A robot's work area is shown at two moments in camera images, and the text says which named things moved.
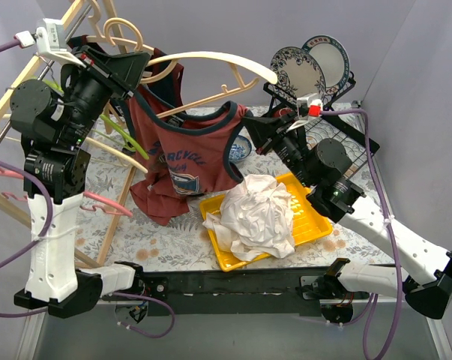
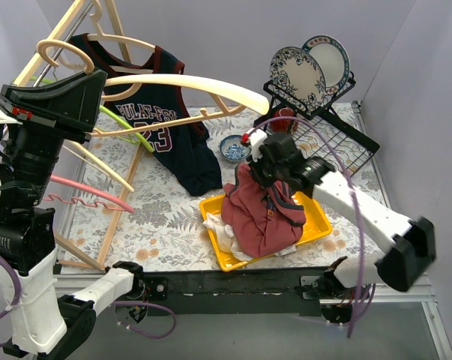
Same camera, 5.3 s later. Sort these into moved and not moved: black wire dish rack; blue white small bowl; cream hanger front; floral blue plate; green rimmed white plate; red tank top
Moved: red tank top; cream hanger front
Not moved: black wire dish rack; blue white small bowl; floral blue plate; green rimmed white plate
